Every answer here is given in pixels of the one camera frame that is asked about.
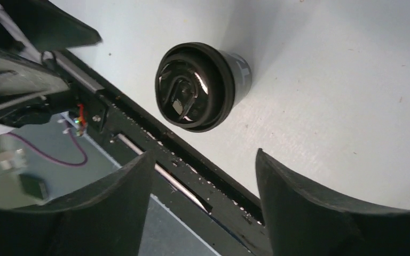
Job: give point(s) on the black plastic cup lid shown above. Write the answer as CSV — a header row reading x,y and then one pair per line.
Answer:
x,y
194,87

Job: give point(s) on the black paper coffee cup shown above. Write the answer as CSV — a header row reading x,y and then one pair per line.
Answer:
x,y
242,75

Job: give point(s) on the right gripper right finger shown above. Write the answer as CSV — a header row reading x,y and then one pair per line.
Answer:
x,y
303,217

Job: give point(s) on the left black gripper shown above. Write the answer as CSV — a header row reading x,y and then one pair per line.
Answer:
x,y
29,92

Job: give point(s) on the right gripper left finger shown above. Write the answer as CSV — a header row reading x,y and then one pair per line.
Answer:
x,y
103,218

